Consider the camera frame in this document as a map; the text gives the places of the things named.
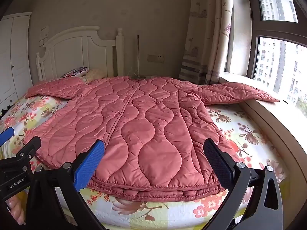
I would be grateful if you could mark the person's left hand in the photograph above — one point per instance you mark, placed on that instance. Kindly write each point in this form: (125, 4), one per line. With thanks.
(16, 208)

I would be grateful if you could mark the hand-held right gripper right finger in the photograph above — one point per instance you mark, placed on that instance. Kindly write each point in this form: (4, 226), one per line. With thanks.
(217, 161)

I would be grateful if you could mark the white wooden headboard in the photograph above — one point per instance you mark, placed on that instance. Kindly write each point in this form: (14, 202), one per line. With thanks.
(76, 50)

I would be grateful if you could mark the pink quilted jacket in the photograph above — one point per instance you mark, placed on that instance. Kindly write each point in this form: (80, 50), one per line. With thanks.
(144, 124)

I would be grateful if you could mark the dark framed window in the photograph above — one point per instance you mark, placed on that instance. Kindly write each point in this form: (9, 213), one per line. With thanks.
(254, 28)

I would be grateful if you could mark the patterned curtain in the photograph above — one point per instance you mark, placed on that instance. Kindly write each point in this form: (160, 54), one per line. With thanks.
(203, 40)

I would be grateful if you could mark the floral bed sheet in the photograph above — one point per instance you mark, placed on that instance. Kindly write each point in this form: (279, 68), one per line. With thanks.
(239, 129)

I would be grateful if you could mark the purple patterned pillow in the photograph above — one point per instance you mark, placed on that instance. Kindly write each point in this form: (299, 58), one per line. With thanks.
(76, 71)

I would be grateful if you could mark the white wardrobe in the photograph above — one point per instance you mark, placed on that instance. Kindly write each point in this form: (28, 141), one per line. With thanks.
(14, 52)

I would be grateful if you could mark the black jagged object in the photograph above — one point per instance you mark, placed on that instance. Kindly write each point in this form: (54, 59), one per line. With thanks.
(6, 110)

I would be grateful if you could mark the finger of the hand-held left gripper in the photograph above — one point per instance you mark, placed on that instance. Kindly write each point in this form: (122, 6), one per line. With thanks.
(30, 147)
(6, 136)

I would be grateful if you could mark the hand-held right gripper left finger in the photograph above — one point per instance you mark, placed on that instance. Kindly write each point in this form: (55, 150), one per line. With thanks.
(92, 163)

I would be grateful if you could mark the thin white pole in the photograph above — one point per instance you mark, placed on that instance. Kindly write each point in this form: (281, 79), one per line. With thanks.
(138, 55)

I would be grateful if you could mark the beige window sill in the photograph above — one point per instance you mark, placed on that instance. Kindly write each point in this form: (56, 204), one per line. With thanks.
(275, 124)

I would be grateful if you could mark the cream pillow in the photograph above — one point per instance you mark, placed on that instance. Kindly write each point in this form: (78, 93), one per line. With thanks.
(96, 74)

